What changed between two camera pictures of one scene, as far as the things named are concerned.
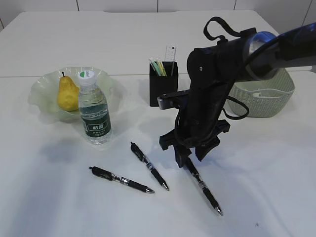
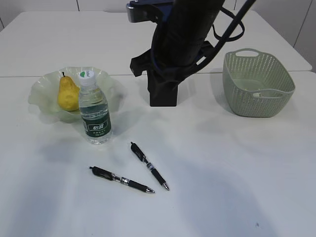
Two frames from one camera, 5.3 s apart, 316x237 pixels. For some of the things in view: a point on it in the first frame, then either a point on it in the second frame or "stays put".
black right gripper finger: [181, 154] to [153, 79]
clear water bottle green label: [94, 109] stays put
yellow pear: [68, 94] stays put
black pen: [111, 176] stays put
